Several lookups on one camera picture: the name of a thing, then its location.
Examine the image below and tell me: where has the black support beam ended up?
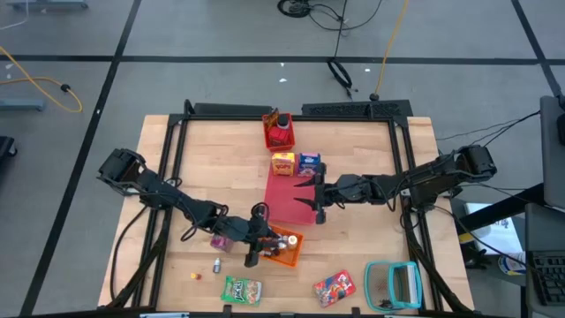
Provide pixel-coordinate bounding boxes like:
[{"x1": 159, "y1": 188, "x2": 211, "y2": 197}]
[{"x1": 453, "y1": 182, "x2": 547, "y2": 234}]

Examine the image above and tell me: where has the grey laptop with keyboard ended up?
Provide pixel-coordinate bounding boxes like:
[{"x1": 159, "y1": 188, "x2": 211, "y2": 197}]
[{"x1": 524, "y1": 201, "x2": 565, "y2": 309}]

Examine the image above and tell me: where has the black table frame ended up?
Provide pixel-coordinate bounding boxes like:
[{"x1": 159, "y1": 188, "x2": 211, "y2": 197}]
[{"x1": 105, "y1": 112, "x2": 476, "y2": 317}]

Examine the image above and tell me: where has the teal mesh basket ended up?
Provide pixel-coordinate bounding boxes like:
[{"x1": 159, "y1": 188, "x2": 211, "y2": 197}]
[{"x1": 363, "y1": 260, "x2": 424, "y2": 313}]

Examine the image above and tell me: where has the white paper sheet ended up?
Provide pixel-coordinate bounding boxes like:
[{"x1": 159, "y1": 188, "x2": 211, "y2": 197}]
[{"x1": 462, "y1": 201, "x2": 525, "y2": 256}]

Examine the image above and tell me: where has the pink plastic bin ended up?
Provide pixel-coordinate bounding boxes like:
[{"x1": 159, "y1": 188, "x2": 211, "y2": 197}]
[{"x1": 263, "y1": 151, "x2": 320, "y2": 226}]

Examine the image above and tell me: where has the Corn Pops cereal box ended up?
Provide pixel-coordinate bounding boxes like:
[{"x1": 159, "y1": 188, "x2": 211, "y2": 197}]
[{"x1": 270, "y1": 151, "x2": 297, "y2": 178}]

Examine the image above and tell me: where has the small red plastic basket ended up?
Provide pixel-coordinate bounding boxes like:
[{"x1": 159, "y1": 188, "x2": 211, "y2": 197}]
[{"x1": 261, "y1": 111, "x2": 297, "y2": 153}]

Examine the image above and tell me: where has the black perforated panel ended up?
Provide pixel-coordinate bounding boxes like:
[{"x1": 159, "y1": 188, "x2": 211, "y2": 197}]
[{"x1": 301, "y1": 99, "x2": 414, "y2": 119}]

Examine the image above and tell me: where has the red candy bag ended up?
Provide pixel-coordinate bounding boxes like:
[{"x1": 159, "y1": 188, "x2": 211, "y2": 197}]
[{"x1": 312, "y1": 269, "x2": 358, "y2": 309}]

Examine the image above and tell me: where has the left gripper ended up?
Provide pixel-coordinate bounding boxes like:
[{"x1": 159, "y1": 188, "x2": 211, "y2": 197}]
[{"x1": 217, "y1": 202, "x2": 284, "y2": 269}]

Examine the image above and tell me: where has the red lidded spice container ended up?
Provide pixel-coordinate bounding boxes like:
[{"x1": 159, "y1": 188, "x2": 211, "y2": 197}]
[{"x1": 267, "y1": 125, "x2": 291, "y2": 148}]

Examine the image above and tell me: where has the Apple Jacks cereal box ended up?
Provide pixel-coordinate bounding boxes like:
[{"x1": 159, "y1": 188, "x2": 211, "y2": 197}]
[{"x1": 220, "y1": 275, "x2": 263, "y2": 307}]

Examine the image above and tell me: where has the black looped floor cable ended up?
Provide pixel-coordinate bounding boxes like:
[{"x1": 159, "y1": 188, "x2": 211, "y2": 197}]
[{"x1": 325, "y1": 57, "x2": 356, "y2": 101}]

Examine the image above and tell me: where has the white card stack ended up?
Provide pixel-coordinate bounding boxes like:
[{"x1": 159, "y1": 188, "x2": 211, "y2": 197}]
[{"x1": 403, "y1": 266, "x2": 419, "y2": 306}]

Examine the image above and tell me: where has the black floor cable bundle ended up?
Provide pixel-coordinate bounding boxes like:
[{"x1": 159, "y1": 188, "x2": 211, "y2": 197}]
[{"x1": 276, "y1": 0, "x2": 384, "y2": 33}]

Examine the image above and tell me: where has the orange slotted plastic basket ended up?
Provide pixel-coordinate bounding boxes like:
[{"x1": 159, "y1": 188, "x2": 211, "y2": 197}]
[{"x1": 259, "y1": 222, "x2": 305, "y2": 269}]

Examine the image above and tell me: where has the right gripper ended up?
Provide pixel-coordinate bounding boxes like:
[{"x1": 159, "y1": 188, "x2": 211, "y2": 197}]
[{"x1": 293, "y1": 162, "x2": 380, "y2": 226}]

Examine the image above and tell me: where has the Frosted Flakes cereal box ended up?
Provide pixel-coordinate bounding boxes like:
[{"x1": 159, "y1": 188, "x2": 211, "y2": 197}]
[{"x1": 297, "y1": 152, "x2": 322, "y2": 178}]

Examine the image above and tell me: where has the yellow floor cable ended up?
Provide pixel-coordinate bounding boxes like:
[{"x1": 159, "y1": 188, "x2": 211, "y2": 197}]
[{"x1": 0, "y1": 45, "x2": 84, "y2": 114}]

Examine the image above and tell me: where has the orange snack bag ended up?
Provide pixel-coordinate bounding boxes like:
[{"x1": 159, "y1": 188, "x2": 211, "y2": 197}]
[{"x1": 264, "y1": 107, "x2": 281, "y2": 130}]

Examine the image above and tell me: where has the Raisin Bran cereal box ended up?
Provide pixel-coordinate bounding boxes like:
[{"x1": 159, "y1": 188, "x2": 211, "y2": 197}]
[{"x1": 209, "y1": 233, "x2": 236, "y2": 254}]

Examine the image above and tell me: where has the yellow hanging cord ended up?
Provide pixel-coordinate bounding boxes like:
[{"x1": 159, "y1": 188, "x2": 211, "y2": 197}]
[{"x1": 373, "y1": 0, "x2": 410, "y2": 102}]

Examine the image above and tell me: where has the black arm base cable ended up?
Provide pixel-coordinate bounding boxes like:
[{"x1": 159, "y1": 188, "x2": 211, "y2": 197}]
[{"x1": 109, "y1": 205, "x2": 149, "y2": 307}]

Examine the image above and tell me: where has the white round dish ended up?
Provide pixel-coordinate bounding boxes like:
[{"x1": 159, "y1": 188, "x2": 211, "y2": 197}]
[{"x1": 497, "y1": 252, "x2": 530, "y2": 276}]

